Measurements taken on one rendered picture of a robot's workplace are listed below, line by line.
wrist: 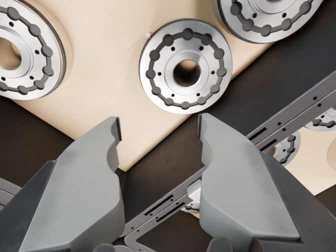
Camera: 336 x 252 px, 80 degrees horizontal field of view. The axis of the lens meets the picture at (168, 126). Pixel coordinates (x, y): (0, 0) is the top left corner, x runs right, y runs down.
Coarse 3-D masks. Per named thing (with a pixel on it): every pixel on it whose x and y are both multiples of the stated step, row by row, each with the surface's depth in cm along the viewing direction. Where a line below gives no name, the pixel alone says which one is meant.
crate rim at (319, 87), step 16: (320, 80) 16; (304, 96) 16; (320, 96) 16; (272, 112) 18; (288, 112) 17; (256, 128) 18; (272, 128) 18; (0, 176) 19; (192, 176) 20; (16, 192) 20; (176, 192) 21; (144, 208) 23; (160, 208) 23; (128, 224) 24
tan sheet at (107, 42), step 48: (48, 0) 21; (96, 0) 21; (144, 0) 21; (192, 0) 21; (96, 48) 23; (240, 48) 24; (48, 96) 26; (96, 96) 26; (144, 96) 26; (144, 144) 30
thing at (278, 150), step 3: (276, 144) 27; (279, 144) 27; (276, 147) 27; (279, 147) 27; (282, 147) 27; (273, 150) 28; (276, 150) 27; (279, 150) 27; (282, 150) 28; (273, 153) 28; (276, 153) 28; (279, 153) 28; (273, 156) 28; (276, 156) 28; (279, 156) 28
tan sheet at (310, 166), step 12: (300, 132) 31; (312, 132) 31; (324, 132) 31; (300, 144) 32; (312, 144) 32; (324, 144) 32; (300, 156) 33; (312, 156) 33; (324, 156) 33; (288, 168) 34; (300, 168) 35; (312, 168) 35; (324, 168) 35; (300, 180) 36; (312, 180) 36; (324, 180) 36; (312, 192) 38
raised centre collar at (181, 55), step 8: (176, 56) 20; (184, 56) 20; (192, 56) 20; (200, 56) 21; (168, 64) 21; (176, 64) 21; (200, 64) 21; (168, 72) 21; (200, 72) 21; (208, 72) 21; (168, 80) 22; (200, 80) 22; (176, 88) 22; (184, 88) 22; (192, 88) 22; (200, 88) 22
